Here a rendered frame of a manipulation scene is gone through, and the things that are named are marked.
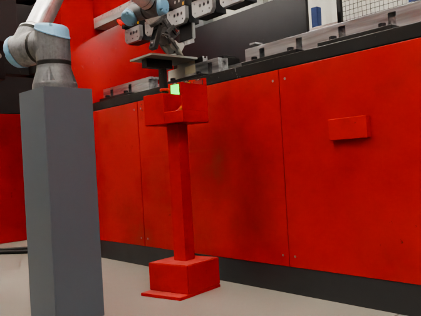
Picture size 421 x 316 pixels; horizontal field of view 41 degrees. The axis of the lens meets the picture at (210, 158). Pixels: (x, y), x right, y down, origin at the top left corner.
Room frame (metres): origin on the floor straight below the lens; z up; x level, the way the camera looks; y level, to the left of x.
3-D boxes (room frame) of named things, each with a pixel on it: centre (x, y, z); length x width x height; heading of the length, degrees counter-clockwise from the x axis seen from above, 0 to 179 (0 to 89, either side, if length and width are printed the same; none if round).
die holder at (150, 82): (3.13, 0.43, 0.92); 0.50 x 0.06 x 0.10; 40
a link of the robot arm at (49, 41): (1.91, 0.52, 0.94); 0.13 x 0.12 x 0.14; 57
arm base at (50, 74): (1.91, 0.52, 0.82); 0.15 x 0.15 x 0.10
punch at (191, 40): (2.70, 0.08, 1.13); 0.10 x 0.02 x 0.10; 40
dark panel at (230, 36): (3.21, -0.16, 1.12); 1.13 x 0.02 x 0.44; 40
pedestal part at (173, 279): (2.20, 0.14, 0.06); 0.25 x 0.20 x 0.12; 143
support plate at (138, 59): (2.61, 0.19, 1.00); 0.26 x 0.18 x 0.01; 130
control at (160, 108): (2.22, 0.13, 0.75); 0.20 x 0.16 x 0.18; 53
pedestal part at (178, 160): (2.22, 0.13, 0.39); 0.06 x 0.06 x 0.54; 53
